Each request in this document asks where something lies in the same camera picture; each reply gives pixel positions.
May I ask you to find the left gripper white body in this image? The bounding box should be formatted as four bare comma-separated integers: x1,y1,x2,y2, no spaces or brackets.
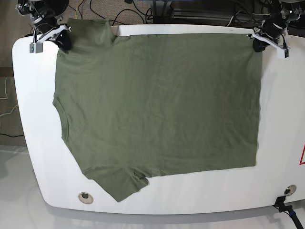
247,32,288,49

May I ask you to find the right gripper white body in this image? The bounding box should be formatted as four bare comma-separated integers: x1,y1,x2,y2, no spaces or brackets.
35,24,71,43

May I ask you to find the olive green T-shirt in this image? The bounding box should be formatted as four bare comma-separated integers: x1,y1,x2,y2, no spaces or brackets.
53,19,263,202

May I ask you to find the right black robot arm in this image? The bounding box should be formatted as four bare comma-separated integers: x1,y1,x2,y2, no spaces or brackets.
16,0,72,53

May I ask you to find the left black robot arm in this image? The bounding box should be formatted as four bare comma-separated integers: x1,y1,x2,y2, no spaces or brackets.
248,0,305,59

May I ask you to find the right table grommet hole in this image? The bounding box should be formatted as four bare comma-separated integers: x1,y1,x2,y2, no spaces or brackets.
284,185,297,196

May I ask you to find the table grommet hole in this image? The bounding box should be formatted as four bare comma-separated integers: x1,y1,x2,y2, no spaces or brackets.
78,192,94,205
284,185,297,196

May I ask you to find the left table grommet hole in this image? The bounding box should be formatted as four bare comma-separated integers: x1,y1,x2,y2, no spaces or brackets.
78,192,94,205

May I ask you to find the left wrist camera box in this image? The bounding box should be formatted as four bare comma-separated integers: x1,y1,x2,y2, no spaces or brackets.
277,47,290,59

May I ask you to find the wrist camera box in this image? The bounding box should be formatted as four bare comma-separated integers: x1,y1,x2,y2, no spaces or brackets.
277,47,290,59
30,42,43,53

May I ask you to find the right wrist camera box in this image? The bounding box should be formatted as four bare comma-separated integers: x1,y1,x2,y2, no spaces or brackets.
30,42,43,53

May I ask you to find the yellow cable on floor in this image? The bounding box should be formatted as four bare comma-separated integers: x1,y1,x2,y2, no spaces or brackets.
75,0,84,20

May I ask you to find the aluminium frame base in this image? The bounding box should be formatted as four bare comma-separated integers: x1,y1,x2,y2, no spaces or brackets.
148,0,237,26

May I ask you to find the black clamp with cable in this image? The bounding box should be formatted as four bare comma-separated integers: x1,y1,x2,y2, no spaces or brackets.
273,196,304,229

